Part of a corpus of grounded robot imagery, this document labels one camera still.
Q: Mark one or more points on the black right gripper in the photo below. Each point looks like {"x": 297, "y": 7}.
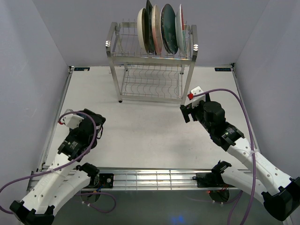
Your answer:
{"x": 187, "y": 109}

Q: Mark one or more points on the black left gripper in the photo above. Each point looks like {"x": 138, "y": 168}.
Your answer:
{"x": 87, "y": 111}

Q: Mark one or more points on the red and teal floral plate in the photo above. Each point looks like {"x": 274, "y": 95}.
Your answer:
{"x": 180, "y": 30}

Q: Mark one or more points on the green square plate dark rim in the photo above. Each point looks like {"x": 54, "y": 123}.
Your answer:
{"x": 149, "y": 37}

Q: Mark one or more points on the dark teal floral plate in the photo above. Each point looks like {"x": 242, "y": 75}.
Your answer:
{"x": 167, "y": 19}

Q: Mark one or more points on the cream and pink plate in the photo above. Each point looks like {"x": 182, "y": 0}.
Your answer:
{"x": 156, "y": 29}

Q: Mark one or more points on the cream round plate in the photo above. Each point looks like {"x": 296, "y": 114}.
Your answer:
{"x": 141, "y": 29}

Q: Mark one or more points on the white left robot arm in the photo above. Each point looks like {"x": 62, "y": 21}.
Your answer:
{"x": 66, "y": 175}

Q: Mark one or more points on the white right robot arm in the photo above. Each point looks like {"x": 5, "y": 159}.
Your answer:
{"x": 276, "y": 190}

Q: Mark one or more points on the two-tier steel dish rack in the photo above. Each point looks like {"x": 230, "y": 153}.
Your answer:
{"x": 144, "y": 76}

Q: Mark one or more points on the right corner table label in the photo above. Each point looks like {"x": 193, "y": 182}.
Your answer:
{"x": 223, "y": 69}

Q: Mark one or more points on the corner table label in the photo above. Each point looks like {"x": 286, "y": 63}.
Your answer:
{"x": 223, "y": 69}
{"x": 81, "y": 68}

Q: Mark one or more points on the left corner table label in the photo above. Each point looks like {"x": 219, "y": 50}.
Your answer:
{"x": 81, "y": 68}

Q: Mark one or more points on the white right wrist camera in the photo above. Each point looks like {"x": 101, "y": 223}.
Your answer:
{"x": 196, "y": 95}

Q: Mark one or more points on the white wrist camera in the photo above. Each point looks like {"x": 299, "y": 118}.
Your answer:
{"x": 71, "y": 121}
{"x": 196, "y": 95}

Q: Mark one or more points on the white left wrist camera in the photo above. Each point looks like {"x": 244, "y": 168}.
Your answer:
{"x": 71, "y": 121}

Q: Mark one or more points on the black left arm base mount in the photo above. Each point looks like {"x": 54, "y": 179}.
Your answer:
{"x": 104, "y": 180}

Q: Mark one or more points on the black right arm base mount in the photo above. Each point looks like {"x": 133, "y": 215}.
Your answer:
{"x": 208, "y": 179}

